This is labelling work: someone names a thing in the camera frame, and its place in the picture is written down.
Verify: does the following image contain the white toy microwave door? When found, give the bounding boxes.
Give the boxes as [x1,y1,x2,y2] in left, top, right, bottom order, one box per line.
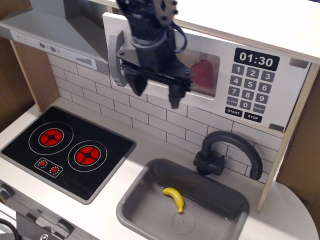
[101,11,311,133]

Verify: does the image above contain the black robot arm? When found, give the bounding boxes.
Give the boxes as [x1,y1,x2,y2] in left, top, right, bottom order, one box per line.
[116,0,193,109]

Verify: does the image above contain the black cable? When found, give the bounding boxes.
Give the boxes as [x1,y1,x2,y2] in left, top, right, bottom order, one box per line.
[170,21,188,54]

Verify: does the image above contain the grey toy oven front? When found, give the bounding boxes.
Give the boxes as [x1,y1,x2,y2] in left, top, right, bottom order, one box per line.
[0,182,96,240]

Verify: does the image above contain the dark grey toy faucet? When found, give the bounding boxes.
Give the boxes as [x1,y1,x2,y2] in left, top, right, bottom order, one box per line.
[193,130,263,181]

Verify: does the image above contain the white wooden microwave cabinet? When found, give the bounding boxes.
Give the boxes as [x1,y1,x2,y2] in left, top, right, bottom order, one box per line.
[107,0,320,213]

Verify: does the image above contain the grey toy sink basin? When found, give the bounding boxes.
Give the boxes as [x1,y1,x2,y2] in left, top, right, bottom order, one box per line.
[116,159,250,240]

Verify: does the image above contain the grey range hood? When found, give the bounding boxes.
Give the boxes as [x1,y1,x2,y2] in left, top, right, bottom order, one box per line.
[0,0,110,75]

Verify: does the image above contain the black toy stove top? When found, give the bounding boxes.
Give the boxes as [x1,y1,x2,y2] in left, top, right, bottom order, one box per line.
[0,106,136,205]

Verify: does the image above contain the red toy item in microwave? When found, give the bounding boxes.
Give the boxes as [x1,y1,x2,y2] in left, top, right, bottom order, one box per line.
[191,60,214,89]

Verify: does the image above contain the yellow toy banana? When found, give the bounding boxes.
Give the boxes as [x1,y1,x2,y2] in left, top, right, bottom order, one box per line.
[162,187,185,214]

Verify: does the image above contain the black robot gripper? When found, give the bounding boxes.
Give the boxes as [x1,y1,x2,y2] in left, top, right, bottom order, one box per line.
[116,32,193,109]

